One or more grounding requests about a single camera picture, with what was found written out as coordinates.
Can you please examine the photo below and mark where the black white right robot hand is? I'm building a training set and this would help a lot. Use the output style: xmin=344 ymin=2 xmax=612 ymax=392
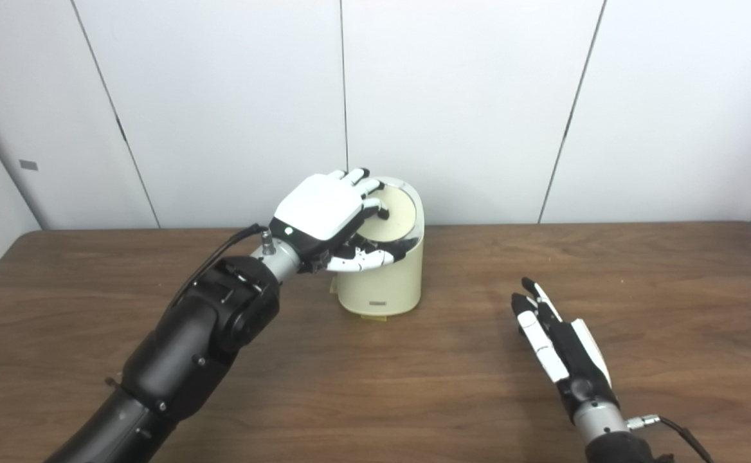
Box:
xmin=511 ymin=277 xmax=613 ymax=422

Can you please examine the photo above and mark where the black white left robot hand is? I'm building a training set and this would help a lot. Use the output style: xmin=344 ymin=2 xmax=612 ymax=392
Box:
xmin=268 ymin=168 xmax=418 ymax=274

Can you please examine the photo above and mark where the round cream bin lid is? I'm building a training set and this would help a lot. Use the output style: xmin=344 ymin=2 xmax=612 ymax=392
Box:
xmin=363 ymin=182 xmax=418 ymax=244

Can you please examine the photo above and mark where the cream-colored trash bin body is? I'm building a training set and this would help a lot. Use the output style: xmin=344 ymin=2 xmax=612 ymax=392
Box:
xmin=330 ymin=177 xmax=426 ymax=317

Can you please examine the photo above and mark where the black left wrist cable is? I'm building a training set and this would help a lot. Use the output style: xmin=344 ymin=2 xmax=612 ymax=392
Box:
xmin=167 ymin=223 xmax=276 ymax=309

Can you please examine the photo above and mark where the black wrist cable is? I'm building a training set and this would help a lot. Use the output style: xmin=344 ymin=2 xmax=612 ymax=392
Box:
xmin=626 ymin=415 xmax=716 ymax=463
xmin=167 ymin=223 xmax=276 ymax=309

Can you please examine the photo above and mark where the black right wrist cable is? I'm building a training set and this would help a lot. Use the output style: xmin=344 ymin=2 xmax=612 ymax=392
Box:
xmin=626 ymin=415 xmax=716 ymax=463

